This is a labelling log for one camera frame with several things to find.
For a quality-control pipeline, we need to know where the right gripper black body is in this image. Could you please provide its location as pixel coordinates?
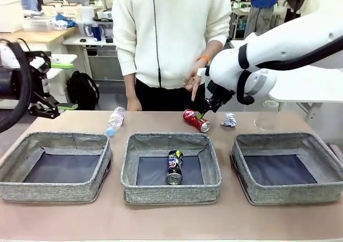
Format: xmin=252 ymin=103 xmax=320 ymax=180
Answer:
xmin=206 ymin=79 xmax=236 ymax=106

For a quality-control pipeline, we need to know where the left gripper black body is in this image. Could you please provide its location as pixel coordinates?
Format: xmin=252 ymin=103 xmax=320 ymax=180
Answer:
xmin=26 ymin=64 xmax=51 ymax=103

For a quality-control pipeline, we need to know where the crushed red soda can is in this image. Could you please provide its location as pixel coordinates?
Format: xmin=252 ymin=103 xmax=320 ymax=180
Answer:
xmin=182 ymin=108 xmax=211 ymax=133

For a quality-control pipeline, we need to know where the black Pepsi can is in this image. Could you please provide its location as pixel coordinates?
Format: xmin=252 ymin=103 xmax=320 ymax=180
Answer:
xmin=165 ymin=149 xmax=184 ymax=186

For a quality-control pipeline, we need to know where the person's right forearm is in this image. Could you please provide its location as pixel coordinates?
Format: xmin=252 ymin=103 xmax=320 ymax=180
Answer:
xmin=119 ymin=51 xmax=138 ymax=100

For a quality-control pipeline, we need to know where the person's left forearm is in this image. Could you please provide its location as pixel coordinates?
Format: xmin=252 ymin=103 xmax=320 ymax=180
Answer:
xmin=203 ymin=39 xmax=225 ymax=65

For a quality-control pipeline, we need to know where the person's left hand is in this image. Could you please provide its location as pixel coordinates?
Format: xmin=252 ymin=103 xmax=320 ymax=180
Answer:
xmin=183 ymin=62 xmax=207 ymax=102

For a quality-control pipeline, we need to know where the person's right hand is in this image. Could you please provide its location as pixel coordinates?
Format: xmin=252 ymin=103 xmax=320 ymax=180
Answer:
xmin=127 ymin=97 xmax=143 ymax=111

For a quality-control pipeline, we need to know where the small white table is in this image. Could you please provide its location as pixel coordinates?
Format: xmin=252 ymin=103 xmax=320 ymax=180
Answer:
xmin=47 ymin=53 xmax=78 ymax=79

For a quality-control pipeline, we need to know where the black backpack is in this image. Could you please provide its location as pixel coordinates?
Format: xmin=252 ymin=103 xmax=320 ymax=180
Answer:
xmin=66 ymin=70 xmax=100 ymax=111

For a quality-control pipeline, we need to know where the wooden top table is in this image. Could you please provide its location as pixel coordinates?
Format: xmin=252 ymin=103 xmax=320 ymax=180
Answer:
xmin=0 ymin=26 xmax=78 ymax=55

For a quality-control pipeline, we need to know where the white shelf desk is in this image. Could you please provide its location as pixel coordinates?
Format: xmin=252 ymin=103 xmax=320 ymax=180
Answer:
xmin=63 ymin=20 xmax=118 ymax=82

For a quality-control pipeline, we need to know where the blue cloth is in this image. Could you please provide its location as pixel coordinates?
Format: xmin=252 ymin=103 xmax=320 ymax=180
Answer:
xmin=55 ymin=13 xmax=78 ymax=28

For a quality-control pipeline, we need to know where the dark blue bottle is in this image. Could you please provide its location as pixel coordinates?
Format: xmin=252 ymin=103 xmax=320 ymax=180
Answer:
xmin=91 ymin=22 xmax=102 ymax=42

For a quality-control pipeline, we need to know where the clear plastic basket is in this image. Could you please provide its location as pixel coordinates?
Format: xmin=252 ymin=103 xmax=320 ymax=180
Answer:
xmin=23 ymin=16 xmax=54 ymax=31

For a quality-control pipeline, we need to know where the clear plastic cup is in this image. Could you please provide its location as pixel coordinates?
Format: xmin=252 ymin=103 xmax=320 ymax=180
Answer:
xmin=253 ymin=100 xmax=279 ymax=130

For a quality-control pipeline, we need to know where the beige plastic crate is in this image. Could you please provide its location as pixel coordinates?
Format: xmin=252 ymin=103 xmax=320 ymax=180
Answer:
xmin=42 ymin=3 xmax=83 ymax=20

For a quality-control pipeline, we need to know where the white cylindrical container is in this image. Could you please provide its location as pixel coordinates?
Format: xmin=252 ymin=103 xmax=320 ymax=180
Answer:
xmin=80 ymin=6 xmax=94 ymax=23

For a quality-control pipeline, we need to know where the clear plastic bottle blue cap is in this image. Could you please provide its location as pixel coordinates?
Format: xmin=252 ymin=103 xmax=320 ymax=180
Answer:
xmin=106 ymin=106 xmax=127 ymax=138

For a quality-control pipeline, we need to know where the white storage box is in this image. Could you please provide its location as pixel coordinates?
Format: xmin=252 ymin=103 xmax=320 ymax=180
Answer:
xmin=0 ymin=0 xmax=24 ymax=33

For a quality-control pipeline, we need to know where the person in white sweater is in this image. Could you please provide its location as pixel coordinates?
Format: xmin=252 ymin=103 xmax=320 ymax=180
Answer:
xmin=111 ymin=0 xmax=233 ymax=112

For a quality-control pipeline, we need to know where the grey fabric basket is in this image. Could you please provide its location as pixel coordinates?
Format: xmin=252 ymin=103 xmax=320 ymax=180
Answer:
xmin=232 ymin=133 xmax=343 ymax=207
xmin=0 ymin=131 xmax=113 ymax=204
xmin=120 ymin=133 xmax=222 ymax=206

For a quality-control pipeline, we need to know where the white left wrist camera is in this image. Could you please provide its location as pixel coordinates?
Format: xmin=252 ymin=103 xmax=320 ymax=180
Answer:
xmin=28 ymin=56 xmax=51 ymax=72

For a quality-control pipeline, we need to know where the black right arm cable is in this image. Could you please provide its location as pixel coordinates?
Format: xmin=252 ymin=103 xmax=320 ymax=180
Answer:
xmin=237 ymin=43 xmax=343 ymax=105

